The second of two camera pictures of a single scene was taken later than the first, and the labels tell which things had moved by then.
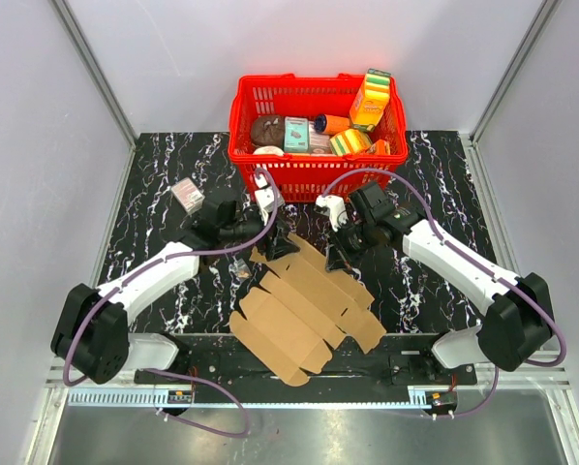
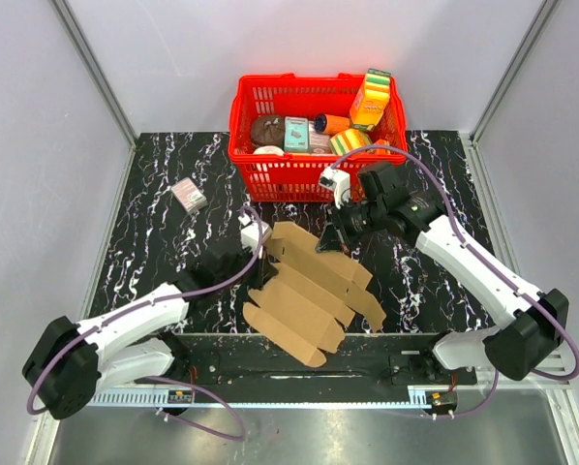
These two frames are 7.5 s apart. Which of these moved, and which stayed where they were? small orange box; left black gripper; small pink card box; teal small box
Moved: left black gripper
Stayed: small pink card box; small orange box; teal small box
